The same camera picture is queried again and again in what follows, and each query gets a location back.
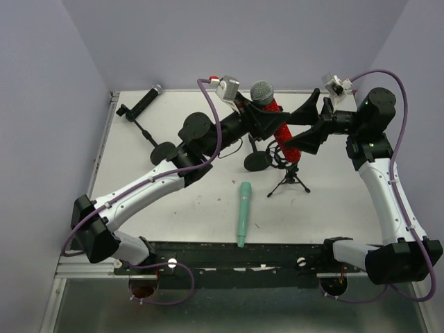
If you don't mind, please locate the red glitter microphone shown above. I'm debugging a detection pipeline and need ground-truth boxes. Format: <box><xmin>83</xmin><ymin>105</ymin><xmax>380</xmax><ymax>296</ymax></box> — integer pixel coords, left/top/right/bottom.
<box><xmin>250</xmin><ymin>80</ymin><xmax>301</xmax><ymax>163</ymax></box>

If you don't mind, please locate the black tripod shock-mount stand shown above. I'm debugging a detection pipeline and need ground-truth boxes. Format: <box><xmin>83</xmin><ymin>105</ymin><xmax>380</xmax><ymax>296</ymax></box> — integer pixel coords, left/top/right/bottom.
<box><xmin>265</xmin><ymin>139</ymin><xmax>311</xmax><ymax>198</ymax></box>

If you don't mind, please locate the black round-base stand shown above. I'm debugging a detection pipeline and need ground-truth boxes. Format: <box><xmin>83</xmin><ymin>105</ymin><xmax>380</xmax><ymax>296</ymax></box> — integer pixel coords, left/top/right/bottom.
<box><xmin>244</xmin><ymin>135</ymin><xmax>271</xmax><ymax>172</ymax></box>
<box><xmin>116</xmin><ymin>104</ymin><xmax>174</xmax><ymax>165</ymax></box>

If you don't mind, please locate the teal microphone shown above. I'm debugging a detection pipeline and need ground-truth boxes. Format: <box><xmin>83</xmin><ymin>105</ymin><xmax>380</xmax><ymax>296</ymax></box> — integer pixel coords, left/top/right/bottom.
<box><xmin>237</xmin><ymin>182</ymin><xmax>252</xmax><ymax>248</ymax></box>

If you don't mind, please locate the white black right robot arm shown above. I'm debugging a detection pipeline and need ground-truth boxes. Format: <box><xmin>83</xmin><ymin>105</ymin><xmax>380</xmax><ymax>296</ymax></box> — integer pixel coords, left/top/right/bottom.
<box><xmin>284</xmin><ymin>87</ymin><xmax>443</xmax><ymax>284</ymax></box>

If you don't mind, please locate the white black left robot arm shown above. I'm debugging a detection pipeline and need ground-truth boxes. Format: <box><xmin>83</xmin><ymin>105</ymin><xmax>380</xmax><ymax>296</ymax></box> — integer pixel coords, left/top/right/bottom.
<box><xmin>71</xmin><ymin>92</ymin><xmax>290</xmax><ymax>265</ymax></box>

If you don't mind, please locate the black glitter microphone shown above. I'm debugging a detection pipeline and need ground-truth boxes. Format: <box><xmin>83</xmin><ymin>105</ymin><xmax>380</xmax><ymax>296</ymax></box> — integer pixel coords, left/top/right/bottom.
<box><xmin>126</xmin><ymin>84</ymin><xmax>163</xmax><ymax>122</ymax></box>

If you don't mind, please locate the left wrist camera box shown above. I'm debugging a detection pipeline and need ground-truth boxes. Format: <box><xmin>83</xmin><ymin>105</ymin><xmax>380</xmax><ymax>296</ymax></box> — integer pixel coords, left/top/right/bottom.
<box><xmin>209</xmin><ymin>76</ymin><xmax>240</xmax><ymax>104</ymax></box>

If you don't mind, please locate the black front mounting rail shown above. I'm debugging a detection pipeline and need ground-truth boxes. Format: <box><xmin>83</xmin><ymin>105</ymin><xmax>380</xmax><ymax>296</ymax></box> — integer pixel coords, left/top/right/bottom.
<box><xmin>112</xmin><ymin>241</ymin><xmax>358</xmax><ymax>290</ymax></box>

